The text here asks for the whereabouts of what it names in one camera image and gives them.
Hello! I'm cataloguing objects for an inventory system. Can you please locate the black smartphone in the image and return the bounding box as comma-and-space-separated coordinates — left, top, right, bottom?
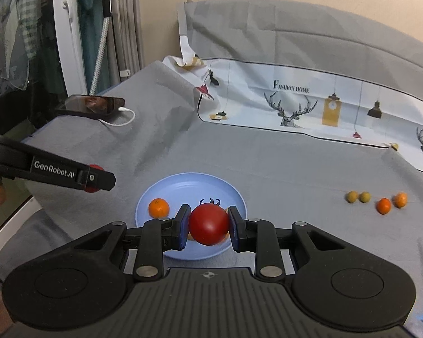
54, 94, 126, 120

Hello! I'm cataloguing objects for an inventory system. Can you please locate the plaid hanging shirt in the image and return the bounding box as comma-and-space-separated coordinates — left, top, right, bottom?
0, 0, 43, 94

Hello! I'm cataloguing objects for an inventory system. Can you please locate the white charging cable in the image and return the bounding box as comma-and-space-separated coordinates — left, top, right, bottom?
99, 106, 136, 126

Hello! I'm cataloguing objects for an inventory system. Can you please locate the white deer-print cloth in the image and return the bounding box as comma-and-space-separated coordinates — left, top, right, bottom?
162, 2, 423, 178

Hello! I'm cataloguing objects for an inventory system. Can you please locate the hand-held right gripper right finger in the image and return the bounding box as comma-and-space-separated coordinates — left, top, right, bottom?
227, 206, 349, 279

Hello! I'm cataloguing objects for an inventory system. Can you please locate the small red tomato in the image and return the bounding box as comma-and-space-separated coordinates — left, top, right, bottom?
188, 198, 230, 246
85, 164, 105, 194

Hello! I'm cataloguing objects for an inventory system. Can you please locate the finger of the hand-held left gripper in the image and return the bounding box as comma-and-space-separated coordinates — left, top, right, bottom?
76, 166, 116, 192

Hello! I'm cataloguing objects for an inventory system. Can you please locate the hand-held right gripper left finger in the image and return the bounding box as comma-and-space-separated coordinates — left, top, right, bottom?
69, 203, 193, 279

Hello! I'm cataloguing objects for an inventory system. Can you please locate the blue round plate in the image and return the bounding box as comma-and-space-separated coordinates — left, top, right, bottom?
135, 172, 248, 262

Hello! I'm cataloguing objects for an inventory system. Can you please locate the white frame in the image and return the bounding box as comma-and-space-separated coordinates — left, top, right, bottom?
51, 0, 92, 97

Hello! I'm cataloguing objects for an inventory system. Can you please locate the grey curtain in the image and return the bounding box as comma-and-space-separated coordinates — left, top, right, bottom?
107, 0, 147, 88

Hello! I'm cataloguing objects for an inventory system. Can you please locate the teal hanging cloth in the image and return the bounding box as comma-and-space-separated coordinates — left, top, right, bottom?
76, 0, 106, 94

